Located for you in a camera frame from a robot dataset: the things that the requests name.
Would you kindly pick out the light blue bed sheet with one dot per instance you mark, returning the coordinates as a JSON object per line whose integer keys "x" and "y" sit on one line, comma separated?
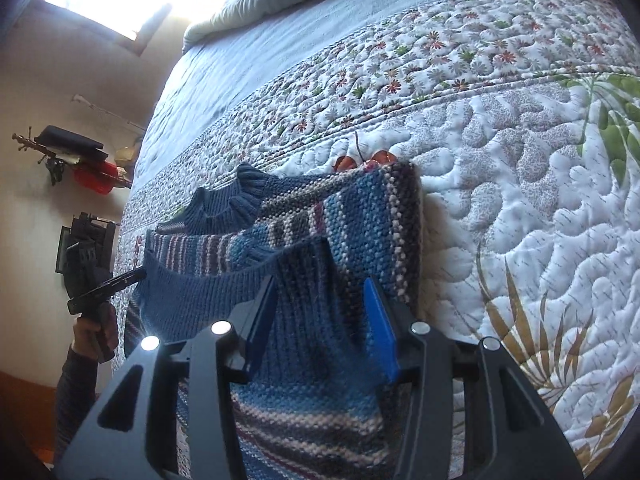
{"x": 250, "y": 60}

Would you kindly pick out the floral quilted bedspread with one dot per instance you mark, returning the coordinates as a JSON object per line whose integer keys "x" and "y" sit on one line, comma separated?
{"x": 500, "y": 185}

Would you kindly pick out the black hanging garment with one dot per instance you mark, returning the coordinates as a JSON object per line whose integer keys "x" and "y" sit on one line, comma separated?
{"x": 70, "y": 144}

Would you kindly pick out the person's left hand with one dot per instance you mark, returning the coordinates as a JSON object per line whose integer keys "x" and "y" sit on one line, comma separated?
{"x": 85, "y": 330}

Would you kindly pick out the grey blue duvet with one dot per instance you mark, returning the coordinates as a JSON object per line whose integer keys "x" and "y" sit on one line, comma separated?
{"x": 250, "y": 5}

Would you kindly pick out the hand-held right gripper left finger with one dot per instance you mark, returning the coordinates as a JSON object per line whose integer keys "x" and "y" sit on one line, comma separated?
{"x": 262, "y": 312}

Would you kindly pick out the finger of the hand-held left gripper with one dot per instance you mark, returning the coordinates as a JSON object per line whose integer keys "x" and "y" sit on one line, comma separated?
{"x": 125, "y": 280}

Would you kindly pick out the red bag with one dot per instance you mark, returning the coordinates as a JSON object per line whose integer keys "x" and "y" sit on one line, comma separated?
{"x": 97, "y": 176}

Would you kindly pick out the wooden coat rack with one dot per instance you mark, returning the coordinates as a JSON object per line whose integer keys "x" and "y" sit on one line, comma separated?
{"x": 30, "y": 142}

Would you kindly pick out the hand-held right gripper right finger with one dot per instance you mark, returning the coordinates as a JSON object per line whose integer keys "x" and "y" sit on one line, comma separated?
{"x": 380, "y": 332}

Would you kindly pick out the blue striped knit sweater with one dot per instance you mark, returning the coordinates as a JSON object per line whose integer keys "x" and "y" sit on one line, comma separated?
{"x": 325, "y": 410}

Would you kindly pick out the person's left forearm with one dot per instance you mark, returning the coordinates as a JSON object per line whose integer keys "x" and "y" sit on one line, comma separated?
{"x": 75, "y": 400}

